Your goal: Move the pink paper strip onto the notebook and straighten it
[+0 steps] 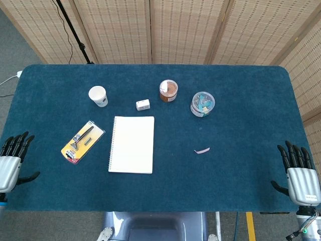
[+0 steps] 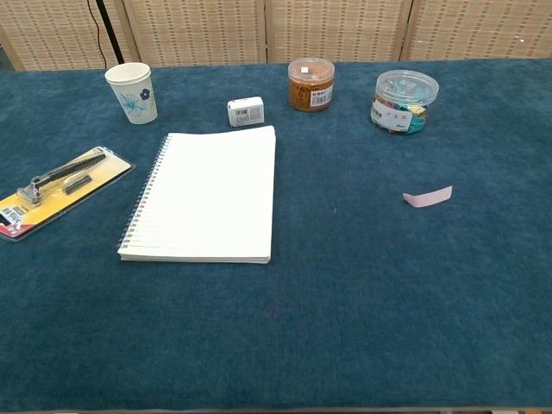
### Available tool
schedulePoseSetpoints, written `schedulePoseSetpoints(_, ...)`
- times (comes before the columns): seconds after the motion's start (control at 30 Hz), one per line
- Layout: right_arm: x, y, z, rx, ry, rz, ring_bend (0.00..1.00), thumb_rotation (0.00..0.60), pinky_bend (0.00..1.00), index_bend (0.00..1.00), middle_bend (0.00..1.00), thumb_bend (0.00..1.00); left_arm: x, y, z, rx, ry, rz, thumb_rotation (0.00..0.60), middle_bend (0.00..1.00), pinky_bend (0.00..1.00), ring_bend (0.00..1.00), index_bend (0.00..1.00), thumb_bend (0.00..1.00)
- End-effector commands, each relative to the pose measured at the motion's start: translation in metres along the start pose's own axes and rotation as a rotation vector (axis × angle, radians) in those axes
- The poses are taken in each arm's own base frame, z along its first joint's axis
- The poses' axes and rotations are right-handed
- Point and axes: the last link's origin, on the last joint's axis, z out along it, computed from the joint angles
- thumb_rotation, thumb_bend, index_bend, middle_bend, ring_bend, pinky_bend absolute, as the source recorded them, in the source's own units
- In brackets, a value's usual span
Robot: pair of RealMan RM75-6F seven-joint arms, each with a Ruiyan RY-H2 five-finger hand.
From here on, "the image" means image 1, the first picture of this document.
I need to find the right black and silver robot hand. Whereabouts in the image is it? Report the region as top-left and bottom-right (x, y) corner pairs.
(270, 140), (321, 207)

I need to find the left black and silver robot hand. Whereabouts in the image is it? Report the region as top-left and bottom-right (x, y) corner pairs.
(0, 131), (41, 194)

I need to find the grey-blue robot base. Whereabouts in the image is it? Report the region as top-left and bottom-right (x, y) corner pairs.
(96, 211), (218, 241)

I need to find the white spiral notebook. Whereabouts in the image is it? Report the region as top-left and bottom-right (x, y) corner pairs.
(108, 115), (155, 175)

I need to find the yellow razor blister pack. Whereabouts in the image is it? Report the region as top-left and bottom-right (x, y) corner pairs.
(61, 119), (106, 165)

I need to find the white metal pole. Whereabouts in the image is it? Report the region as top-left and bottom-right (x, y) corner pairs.
(215, 211), (223, 241)

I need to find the white paper cup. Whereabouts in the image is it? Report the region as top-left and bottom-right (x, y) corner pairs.
(88, 85), (109, 108)

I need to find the blue table cloth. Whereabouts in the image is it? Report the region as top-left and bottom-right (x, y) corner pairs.
(0, 64), (314, 213)

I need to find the clear jar of coloured clips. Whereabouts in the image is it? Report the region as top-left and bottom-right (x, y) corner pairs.
(190, 91), (216, 117)

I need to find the small white box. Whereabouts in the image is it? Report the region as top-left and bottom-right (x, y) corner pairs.
(135, 99), (151, 111)

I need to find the black tripod stand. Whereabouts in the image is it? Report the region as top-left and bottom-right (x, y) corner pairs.
(55, 0), (95, 65)

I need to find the jar of orange rubber bands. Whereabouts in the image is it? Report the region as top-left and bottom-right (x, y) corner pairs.
(159, 79), (179, 103)

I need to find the bamboo folding screen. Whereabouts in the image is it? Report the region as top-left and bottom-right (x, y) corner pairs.
(0, 0), (321, 156)

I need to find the white power cable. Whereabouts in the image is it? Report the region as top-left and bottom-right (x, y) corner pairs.
(0, 74), (18, 86)

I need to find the thin black cable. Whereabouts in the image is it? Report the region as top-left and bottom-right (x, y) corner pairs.
(52, 0), (74, 64)

